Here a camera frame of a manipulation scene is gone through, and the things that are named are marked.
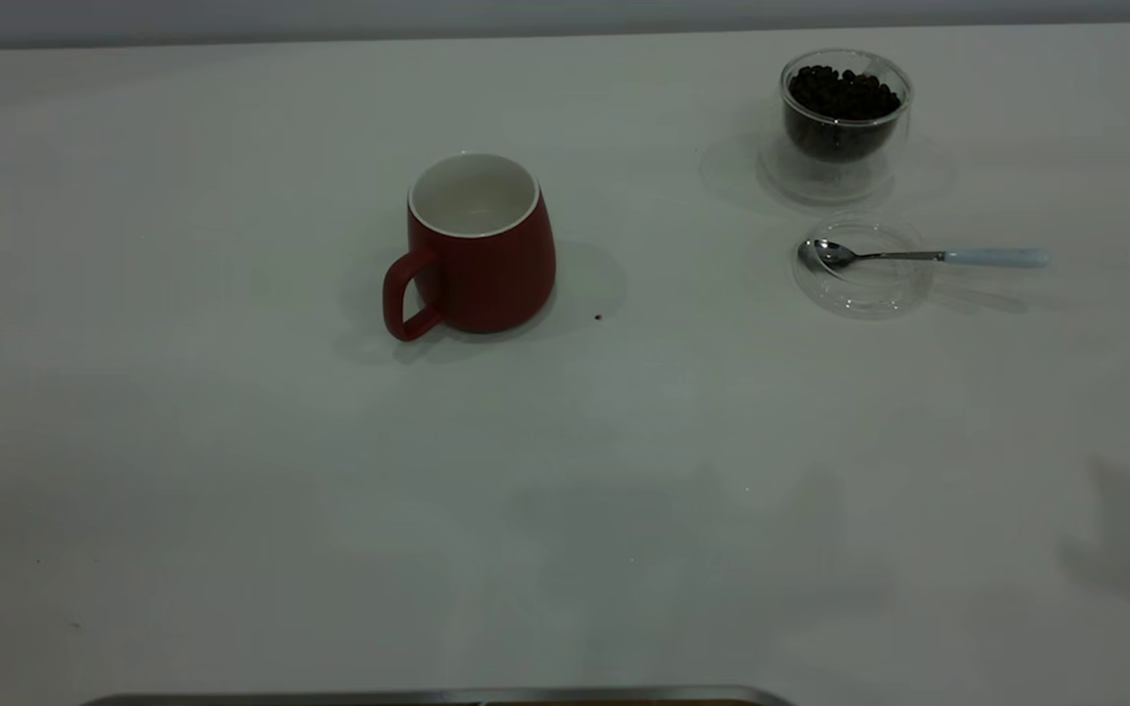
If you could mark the red ceramic mug white inside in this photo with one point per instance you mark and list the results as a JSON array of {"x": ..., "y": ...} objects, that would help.
[{"x": 496, "y": 284}]

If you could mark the double-walled clear glass cup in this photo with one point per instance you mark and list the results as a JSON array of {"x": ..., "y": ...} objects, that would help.
[{"x": 835, "y": 181}]

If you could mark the heap of coffee beans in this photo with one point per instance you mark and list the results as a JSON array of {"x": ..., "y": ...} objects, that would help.
[{"x": 840, "y": 98}]

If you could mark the shallow clear glass dish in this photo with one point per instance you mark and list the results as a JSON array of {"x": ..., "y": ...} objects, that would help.
[{"x": 864, "y": 294}]

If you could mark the grey metal bar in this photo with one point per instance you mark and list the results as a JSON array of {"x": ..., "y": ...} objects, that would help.
[{"x": 428, "y": 697}]

